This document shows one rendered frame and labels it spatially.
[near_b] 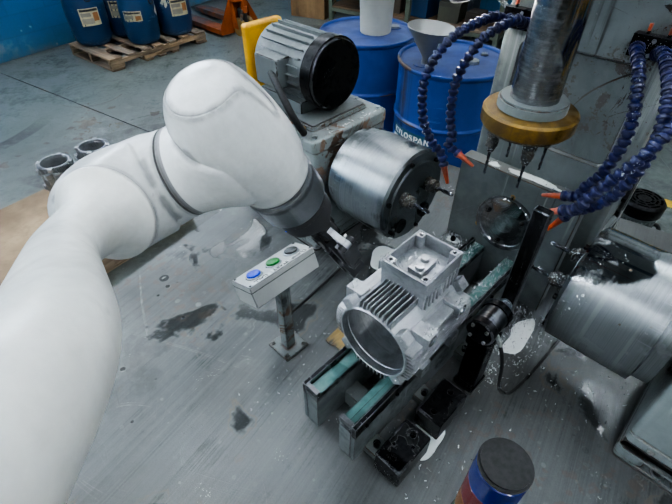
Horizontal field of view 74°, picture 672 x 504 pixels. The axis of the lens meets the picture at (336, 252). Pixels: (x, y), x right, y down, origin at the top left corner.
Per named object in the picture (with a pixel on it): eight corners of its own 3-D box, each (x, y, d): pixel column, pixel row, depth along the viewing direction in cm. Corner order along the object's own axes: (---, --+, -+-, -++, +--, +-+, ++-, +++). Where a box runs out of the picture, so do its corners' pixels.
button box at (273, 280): (300, 260, 103) (293, 240, 100) (320, 266, 97) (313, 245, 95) (239, 300, 94) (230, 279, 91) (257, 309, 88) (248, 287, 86)
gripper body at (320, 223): (335, 191, 56) (358, 224, 64) (291, 165, 61) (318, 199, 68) (298, 237, 55) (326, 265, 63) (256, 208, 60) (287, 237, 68)
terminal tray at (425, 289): (414, 254, 94) (418, 228, 89) (458, 279, 89) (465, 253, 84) (378, 285, 88) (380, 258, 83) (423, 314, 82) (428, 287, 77)
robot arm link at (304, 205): (273, 134, 56) (294, 161, 61) (227, 190, 55) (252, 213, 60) (324, 161, 51) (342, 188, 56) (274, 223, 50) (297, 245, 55)
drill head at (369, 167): (352, 171, 147) (354, 97, 130) (445, 219, 128) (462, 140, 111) (295, 203, 134) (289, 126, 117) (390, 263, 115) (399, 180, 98)
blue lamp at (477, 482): (485, 446, 55) (494, 428, 52) (531, 482, 52) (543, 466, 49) (458, 482, 52) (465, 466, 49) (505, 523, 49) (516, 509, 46)
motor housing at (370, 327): (392, 293, 107) (400, 232, 94) (462, 338, 97) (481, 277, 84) (334, 344, 96) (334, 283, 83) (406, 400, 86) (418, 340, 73)
